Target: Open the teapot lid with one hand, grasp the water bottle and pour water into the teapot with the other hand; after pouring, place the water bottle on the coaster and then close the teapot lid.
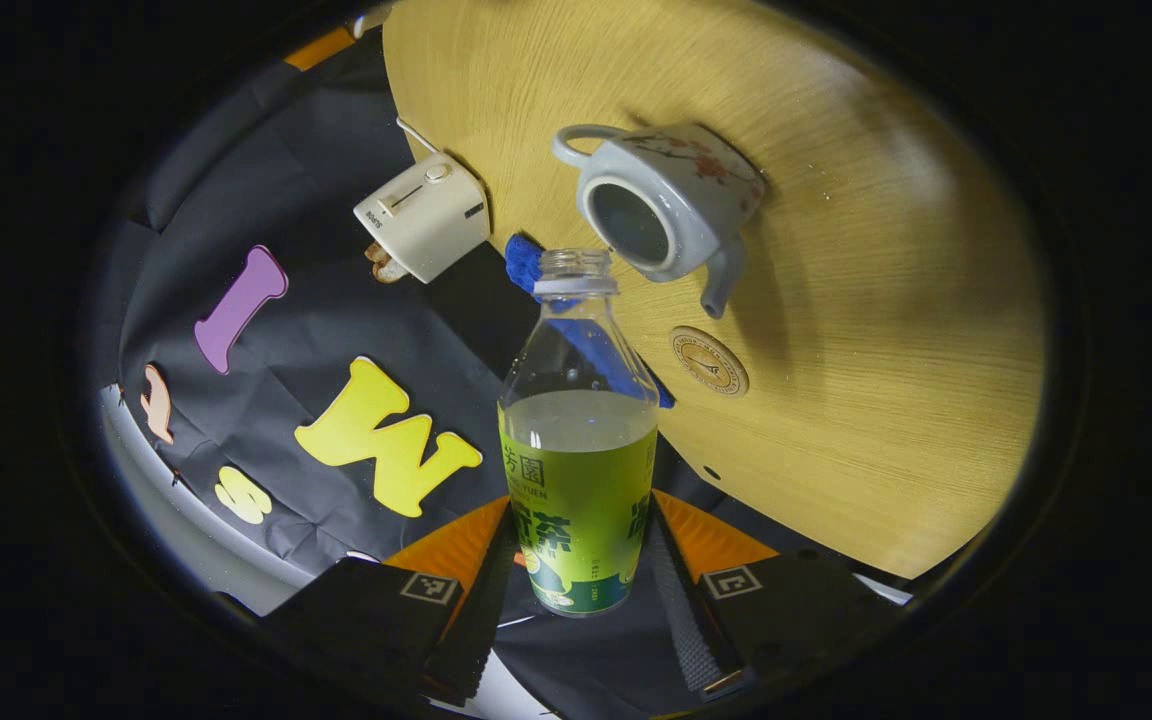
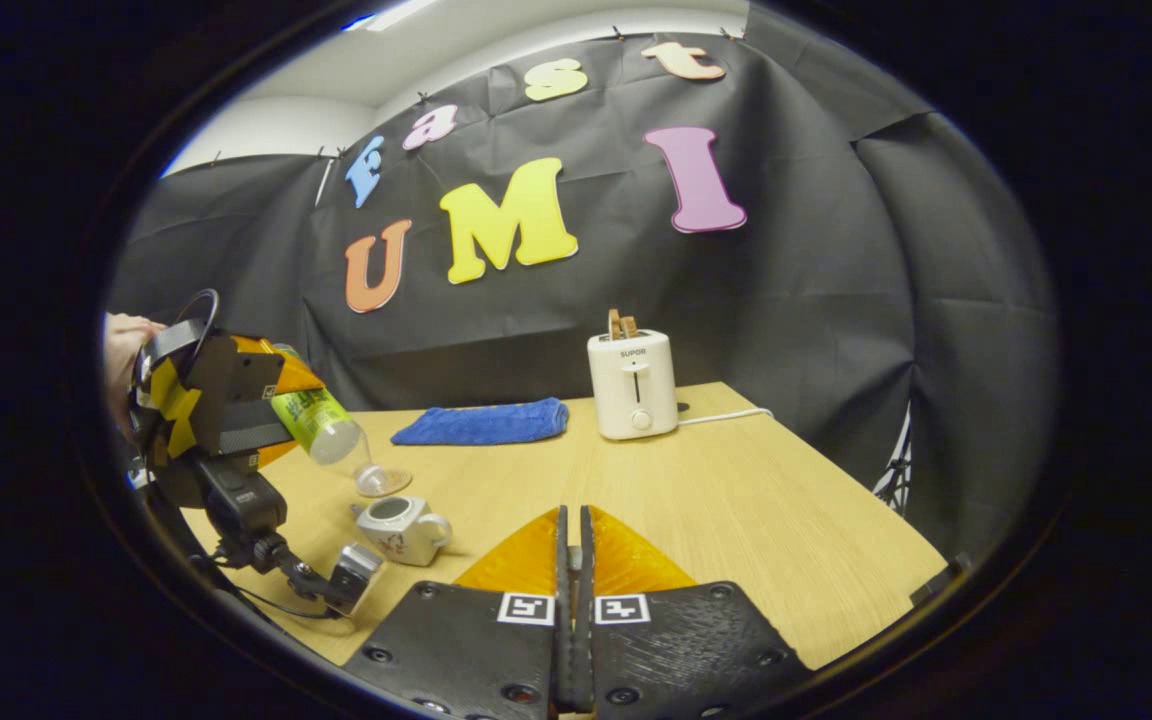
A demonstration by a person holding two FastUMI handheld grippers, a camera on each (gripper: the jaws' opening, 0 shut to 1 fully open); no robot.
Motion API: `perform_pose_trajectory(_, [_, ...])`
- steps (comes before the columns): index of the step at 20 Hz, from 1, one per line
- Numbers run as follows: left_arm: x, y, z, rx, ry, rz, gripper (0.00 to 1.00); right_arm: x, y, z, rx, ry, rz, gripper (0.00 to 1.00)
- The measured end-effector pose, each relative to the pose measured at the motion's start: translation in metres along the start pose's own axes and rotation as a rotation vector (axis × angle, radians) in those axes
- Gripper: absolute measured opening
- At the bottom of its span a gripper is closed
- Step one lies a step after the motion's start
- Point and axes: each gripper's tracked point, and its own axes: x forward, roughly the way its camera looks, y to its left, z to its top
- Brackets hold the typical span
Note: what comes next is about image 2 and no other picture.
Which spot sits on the blue towel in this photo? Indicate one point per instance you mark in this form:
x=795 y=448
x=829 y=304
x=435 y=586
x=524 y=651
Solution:
x=486 y=422

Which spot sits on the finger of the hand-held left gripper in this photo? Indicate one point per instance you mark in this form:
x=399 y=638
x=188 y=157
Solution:
x=246 y=370
x=251 y=425

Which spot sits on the round wooden coaster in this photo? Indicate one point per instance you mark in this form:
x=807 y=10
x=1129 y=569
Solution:
x=391 y=485

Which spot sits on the white toaster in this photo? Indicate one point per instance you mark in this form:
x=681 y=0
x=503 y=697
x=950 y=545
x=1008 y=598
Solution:
x=631 y=385

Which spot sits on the green label water bottle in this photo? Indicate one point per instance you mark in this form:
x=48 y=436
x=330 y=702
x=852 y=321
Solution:
x=321 y=420

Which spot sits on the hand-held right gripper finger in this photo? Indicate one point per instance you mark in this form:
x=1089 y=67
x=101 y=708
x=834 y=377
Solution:
x=584 y=560
x=563 y=560

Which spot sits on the white ceramic teacup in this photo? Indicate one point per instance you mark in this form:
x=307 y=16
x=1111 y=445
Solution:
x=406 y=540

